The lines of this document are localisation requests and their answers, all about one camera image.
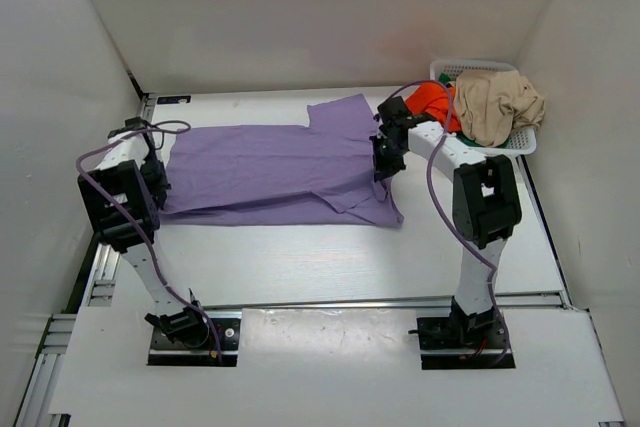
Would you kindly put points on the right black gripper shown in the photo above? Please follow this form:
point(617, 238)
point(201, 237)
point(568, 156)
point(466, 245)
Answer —
point(383, 159)

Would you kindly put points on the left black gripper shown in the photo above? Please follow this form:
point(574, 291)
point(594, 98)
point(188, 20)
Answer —
point(157, 187)

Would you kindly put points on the purple t shirt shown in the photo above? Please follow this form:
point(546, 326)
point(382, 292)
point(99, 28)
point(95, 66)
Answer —
point(264, 175)

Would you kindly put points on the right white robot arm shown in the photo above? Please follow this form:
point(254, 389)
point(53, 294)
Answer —
point(485, 204)

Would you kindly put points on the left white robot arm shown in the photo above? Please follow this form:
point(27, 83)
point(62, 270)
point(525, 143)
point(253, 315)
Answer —
point(123, 186)

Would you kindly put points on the orange t shirt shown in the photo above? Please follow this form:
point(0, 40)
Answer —
point(430, 98)

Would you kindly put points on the blue label sticker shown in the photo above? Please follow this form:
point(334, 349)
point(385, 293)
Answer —
point(171, 100)

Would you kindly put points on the green t shirt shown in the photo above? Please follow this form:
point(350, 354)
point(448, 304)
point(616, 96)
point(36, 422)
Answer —
point(467, 139)

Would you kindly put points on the beige t shirt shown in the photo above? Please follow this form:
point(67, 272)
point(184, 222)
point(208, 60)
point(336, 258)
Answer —
point(529, 106)

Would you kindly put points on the white plastic basket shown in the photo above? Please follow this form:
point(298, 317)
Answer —
point(520, 142)

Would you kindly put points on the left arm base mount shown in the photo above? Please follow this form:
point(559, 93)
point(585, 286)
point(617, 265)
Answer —
point(187, 343)

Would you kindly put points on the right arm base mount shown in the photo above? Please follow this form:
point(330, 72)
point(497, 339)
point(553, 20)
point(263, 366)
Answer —
point(443, 347)

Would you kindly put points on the aluminium frame rail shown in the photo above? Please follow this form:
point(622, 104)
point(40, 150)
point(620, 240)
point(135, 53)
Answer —
point(327, 316)

